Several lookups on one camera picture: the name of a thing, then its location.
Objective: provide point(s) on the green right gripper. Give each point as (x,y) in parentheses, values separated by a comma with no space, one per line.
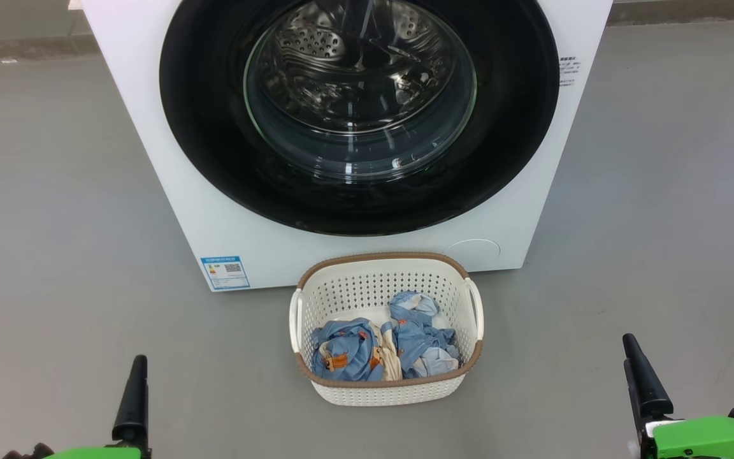
(711,440)

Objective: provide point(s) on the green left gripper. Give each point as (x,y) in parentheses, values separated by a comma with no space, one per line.
(99,453)

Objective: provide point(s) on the light blue garment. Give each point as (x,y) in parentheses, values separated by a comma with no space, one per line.
(418,338)

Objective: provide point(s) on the grey washing machine door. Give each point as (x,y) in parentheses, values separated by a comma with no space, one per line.
(214,146)

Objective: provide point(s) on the white front-load washing machine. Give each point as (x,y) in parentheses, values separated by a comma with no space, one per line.
(150,159)

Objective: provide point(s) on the perforated steel washer drum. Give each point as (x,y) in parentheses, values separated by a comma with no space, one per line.
(341,64)

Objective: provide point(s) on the blue energy label sticker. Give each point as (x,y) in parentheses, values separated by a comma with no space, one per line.
(225,273)

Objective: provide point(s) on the round white filter cover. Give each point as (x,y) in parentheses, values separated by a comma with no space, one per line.
(473,249)

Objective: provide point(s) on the white perforated laundry basket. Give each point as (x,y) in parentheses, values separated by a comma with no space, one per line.
(367,287)

